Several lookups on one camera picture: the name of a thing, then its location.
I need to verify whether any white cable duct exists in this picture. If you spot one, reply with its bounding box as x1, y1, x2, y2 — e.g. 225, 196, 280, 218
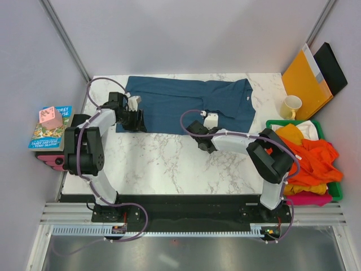
52, 224, 282, 238

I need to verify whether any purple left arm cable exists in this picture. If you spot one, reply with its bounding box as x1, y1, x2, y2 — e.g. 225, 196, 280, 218
52, 77, 150, 256

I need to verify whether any pink t shirt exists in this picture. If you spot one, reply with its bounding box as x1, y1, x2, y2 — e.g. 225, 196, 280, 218
286, 191, 333, 207

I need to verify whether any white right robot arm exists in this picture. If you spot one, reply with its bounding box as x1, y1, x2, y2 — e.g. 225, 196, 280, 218
185, 121, 297, 222

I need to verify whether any yellow mug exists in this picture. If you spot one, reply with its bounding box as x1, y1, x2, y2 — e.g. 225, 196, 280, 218
280, 95, 302, 120

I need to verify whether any orange folder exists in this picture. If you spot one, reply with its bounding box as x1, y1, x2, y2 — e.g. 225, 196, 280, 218
281, 44, 333, 120

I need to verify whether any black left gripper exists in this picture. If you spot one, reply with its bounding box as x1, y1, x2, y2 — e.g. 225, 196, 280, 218
117, 109, 147, 133

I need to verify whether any black flat box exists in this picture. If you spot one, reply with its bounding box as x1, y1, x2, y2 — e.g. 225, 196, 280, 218
314, 42, 348, 96

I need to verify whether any white t shirt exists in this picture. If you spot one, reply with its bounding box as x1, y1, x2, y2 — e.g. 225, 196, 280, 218
296, 120, 319, 141

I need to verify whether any pink black dumbbell set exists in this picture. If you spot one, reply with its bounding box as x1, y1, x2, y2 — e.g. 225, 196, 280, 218
35, 151, 64, 172

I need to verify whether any pink dice cube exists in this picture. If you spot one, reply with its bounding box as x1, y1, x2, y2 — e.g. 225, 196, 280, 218
39, 106, 63, 130

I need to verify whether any green plastic bin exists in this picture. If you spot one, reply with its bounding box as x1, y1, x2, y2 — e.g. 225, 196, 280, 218
266, 120, 343, 201

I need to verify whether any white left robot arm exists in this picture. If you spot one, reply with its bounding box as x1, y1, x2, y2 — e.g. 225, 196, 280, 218
63, 92, 147, 222

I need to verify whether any yellow t shirt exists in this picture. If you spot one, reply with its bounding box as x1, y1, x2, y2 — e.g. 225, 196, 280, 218
276, 124, 328, 196

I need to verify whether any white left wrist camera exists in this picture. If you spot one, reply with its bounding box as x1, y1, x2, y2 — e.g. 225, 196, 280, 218
127, 96, 142, 112

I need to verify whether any orange t shirt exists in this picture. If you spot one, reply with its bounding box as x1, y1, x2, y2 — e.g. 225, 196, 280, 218
282, 137, 344, 186

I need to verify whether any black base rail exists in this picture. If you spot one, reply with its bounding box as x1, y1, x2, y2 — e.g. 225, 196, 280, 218
91, 195, 291, 231

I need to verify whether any blue paperback book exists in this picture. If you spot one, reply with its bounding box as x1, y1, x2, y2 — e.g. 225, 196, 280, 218
28, 106, 74, 152

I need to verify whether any black box under book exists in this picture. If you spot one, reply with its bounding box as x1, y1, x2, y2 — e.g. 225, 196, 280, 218
70, 114, 91, 127

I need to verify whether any blue t shirt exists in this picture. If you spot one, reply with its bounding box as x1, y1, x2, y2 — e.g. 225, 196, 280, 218
126, 76, 256, 135

